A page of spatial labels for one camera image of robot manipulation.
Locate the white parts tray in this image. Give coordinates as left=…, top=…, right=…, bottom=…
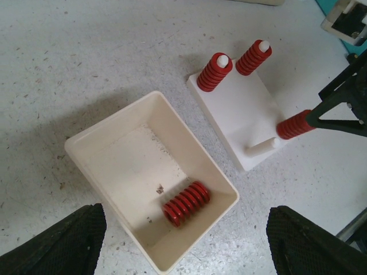
left=65, top=91, right=239, bottom=274

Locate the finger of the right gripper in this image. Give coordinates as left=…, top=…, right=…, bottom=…
left=306, top=52, right=366, bottom=133

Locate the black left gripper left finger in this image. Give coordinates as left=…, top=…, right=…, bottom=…
left=1, top=203, right=107, bottom=274

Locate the white peg base plate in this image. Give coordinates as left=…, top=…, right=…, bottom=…
left=187, top=69, right=288, bottom=171

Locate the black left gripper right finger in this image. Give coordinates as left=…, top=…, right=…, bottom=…
left=266, top=206, right=366, bottom=274

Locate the red large spring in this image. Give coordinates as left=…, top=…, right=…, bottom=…
left=236, top=40, right=272, bottom=76
left=276, top=109, right=315, bottom=140
left=197, top=52, right=233, bottom=92

